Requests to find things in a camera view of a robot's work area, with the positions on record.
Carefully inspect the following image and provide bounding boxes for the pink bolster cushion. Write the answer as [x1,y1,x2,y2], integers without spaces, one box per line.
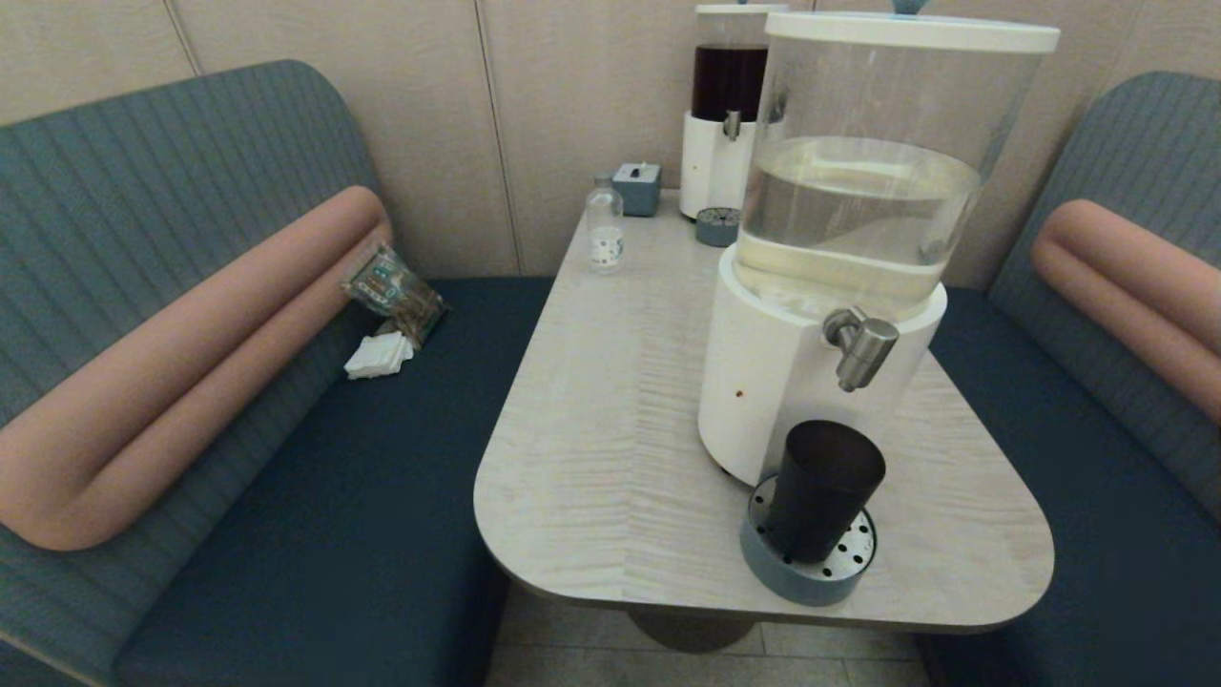
[1033,198,1221,426]
[0,186,394,552]

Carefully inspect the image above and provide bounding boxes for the metal water dispenser tap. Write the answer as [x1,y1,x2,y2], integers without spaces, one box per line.
[823,307,900,393]

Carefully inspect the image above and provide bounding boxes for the blue-grey tissue box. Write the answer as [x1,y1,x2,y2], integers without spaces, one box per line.
[611,162,662,218]

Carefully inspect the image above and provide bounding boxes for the dark brown plastic cup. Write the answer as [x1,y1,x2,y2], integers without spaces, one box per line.
[766,420,887,564]

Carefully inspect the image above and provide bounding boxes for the clear water dispenser white base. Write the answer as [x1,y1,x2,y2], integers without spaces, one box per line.
[697,11,1061,489]

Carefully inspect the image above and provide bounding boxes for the teal bench sofa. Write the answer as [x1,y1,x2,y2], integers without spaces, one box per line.
[916,71,1221,687]
[0,59,554,687]

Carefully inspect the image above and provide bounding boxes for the white water dispenser lid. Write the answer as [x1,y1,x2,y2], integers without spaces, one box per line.
[765,10,1061,53]

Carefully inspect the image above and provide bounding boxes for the clear snack packet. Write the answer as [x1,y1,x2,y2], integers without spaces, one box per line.
[341,244,447,348]

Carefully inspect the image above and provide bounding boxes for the small dispenser with dark drink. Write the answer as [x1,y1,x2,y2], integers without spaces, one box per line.
[679,4,788,221]

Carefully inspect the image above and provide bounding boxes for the white paper napkins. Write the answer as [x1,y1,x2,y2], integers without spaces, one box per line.
[343,331,415,381]

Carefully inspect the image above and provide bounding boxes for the small blue drip tray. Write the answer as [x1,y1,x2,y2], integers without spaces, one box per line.
[694,207,743,248]

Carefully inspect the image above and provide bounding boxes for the clear plastic bottle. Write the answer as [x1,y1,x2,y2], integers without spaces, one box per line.
[585,175,626,276]

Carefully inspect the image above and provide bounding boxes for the large blue perforated drip tray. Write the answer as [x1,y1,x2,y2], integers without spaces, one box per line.
[740,474,878,608]

